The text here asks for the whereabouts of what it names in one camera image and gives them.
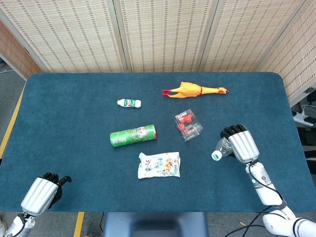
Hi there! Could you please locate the green chips can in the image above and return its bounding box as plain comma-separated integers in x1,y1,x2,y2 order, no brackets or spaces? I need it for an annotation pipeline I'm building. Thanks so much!
109,124,158,148

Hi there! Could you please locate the small white milk bottle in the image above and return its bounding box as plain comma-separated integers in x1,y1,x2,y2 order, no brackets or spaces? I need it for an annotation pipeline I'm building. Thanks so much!
117,98,142,109

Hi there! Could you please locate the transparent plastic water bottle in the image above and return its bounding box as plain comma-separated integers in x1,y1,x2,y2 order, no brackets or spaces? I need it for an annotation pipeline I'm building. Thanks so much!
211,137,234,161

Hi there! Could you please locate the blue felt table cover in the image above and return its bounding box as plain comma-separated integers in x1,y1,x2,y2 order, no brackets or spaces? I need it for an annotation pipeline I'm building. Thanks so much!
0,72,310,213

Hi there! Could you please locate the white power strip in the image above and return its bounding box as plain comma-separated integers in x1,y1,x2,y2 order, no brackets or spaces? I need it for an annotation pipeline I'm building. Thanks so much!
291,110,316,127

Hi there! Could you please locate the white snack bag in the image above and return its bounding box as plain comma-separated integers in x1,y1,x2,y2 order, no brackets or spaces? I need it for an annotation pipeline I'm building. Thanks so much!
137,151,181,179

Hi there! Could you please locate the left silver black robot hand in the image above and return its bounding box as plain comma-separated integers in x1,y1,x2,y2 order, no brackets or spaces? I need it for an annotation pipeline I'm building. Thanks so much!
20,172,73,215

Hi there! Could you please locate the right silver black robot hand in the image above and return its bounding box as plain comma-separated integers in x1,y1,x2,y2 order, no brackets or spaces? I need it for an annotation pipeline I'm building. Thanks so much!
220,124,260,164

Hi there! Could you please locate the black equipment case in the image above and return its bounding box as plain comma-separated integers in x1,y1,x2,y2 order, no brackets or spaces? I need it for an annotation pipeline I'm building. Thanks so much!
295,124,316,161

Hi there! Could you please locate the grey-blue robot torso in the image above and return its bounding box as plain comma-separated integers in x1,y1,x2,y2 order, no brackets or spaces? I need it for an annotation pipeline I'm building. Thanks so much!
102,211,209,237

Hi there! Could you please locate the woven bamboo folding screen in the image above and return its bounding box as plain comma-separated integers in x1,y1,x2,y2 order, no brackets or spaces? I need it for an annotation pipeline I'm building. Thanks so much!
0,0,316,106

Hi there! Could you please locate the clear box with red parts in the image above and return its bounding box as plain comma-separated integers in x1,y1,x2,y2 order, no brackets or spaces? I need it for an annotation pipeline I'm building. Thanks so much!
174,108,204,142

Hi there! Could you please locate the yellow rubber chicken toy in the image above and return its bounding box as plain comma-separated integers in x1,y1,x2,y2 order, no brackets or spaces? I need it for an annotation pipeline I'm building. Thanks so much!
161,81,230,100

